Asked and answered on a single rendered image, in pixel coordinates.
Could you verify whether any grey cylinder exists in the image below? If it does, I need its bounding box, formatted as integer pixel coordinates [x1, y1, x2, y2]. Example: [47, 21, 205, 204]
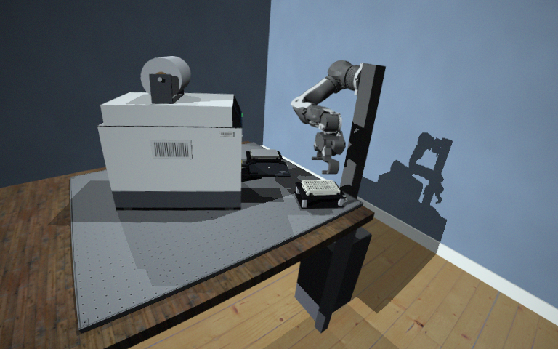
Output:
[140, 56, 191, 96]

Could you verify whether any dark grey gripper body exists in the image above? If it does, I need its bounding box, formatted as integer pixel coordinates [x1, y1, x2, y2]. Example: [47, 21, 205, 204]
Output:
[315, 131, 346, 156]

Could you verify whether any black rectangular frame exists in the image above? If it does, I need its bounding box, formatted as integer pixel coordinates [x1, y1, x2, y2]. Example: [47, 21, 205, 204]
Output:
[246, 151, 284, 164]
[294, 182, 346, 209]

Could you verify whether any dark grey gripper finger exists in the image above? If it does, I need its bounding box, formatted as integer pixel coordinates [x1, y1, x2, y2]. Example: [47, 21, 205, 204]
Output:
[311, 142, 323, 160]
[322, 140, 339, 175]

